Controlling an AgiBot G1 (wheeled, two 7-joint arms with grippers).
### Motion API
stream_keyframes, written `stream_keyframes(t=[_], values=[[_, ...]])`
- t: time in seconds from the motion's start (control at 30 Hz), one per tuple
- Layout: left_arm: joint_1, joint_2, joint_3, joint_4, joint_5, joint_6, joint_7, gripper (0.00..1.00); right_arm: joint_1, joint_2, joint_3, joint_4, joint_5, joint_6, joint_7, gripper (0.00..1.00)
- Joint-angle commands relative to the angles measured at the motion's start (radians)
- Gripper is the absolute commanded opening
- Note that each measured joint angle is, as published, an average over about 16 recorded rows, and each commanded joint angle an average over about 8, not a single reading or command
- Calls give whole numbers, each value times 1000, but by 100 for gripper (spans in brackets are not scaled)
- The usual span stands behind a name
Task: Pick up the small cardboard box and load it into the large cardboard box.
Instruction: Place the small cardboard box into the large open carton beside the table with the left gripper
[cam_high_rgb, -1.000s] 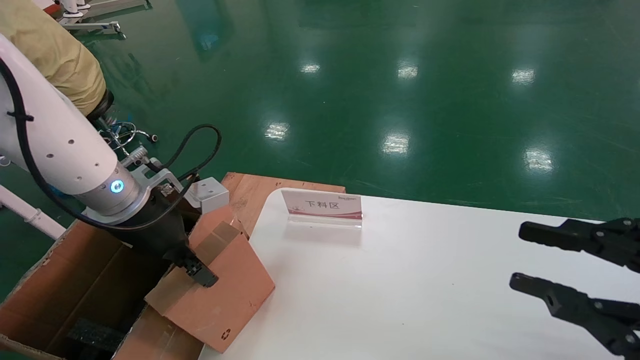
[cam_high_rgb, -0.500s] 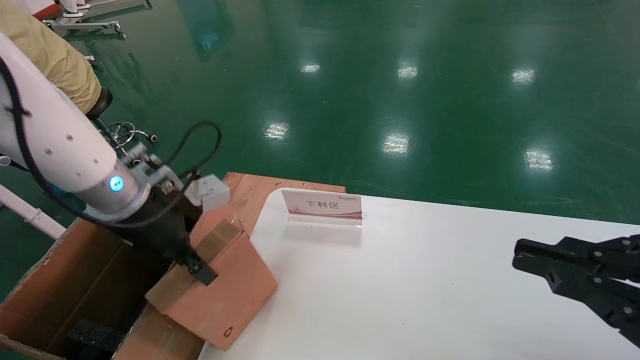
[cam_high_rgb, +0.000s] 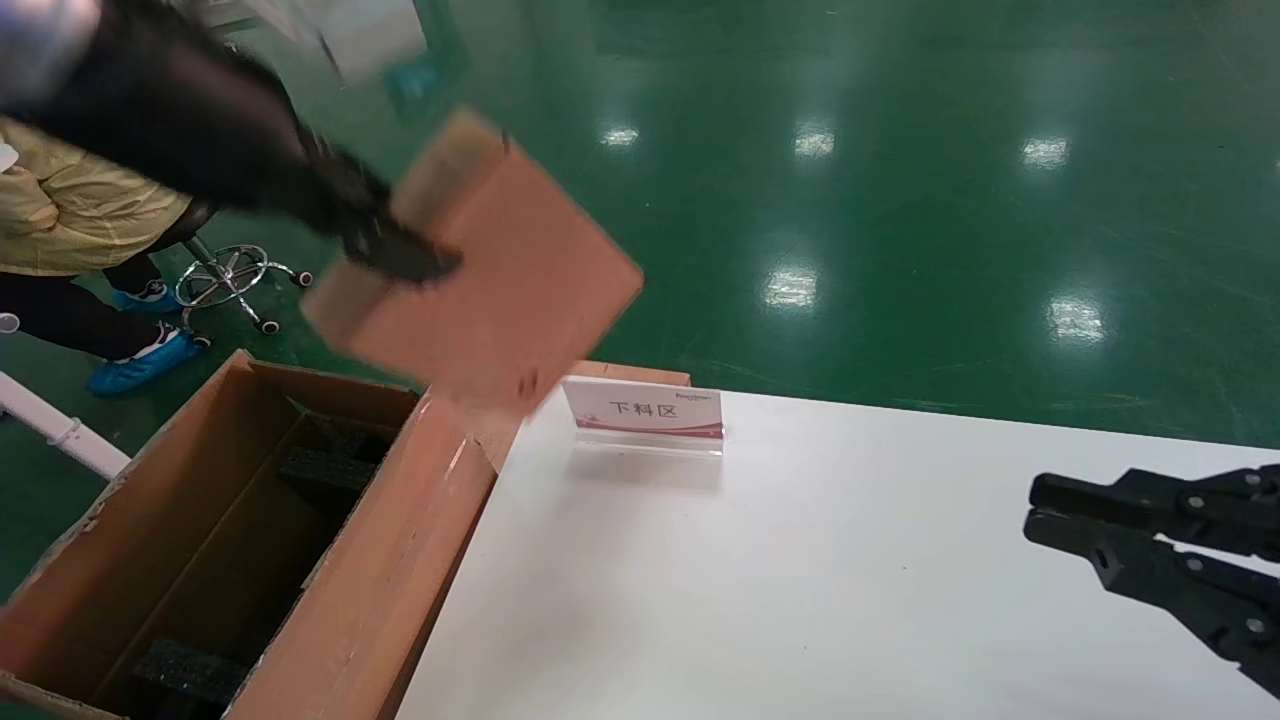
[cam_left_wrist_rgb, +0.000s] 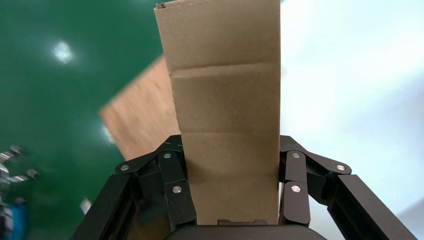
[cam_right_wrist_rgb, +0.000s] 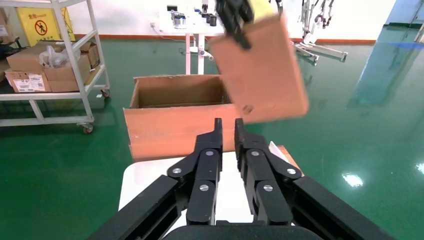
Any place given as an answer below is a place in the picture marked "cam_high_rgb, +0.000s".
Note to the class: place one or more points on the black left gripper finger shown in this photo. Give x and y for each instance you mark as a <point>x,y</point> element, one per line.
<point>400,258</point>

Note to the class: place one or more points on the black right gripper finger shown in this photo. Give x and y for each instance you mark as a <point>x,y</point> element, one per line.
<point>1100,495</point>
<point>1150,580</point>

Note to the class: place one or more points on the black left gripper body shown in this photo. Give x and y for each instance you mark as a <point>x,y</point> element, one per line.
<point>190,120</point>

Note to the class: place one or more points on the small cardboard box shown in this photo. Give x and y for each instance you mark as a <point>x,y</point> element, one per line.
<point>520,290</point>

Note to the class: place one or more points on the large open cardboard box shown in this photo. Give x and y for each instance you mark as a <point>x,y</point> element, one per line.
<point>400,560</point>

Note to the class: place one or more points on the person in yellow coat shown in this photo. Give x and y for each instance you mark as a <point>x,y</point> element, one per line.
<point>70,210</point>

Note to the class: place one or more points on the black stool with chrome base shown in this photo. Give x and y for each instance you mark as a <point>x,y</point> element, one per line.
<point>232,270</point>

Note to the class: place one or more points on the blue shoe cover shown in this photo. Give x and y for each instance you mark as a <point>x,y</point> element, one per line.
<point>140,365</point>
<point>145,298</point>

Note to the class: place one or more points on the black foam pad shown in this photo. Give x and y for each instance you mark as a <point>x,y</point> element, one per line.
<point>325,468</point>
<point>190,675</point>

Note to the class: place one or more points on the brown wooden board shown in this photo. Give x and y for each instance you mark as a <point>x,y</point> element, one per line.
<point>640,374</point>

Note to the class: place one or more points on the acrylic sign with red stripe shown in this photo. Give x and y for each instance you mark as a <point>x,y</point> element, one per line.
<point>650,410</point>

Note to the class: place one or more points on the white pipe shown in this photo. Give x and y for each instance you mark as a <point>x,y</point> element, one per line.
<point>60,430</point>

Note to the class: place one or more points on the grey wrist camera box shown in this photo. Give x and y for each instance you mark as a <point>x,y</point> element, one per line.
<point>370,35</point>

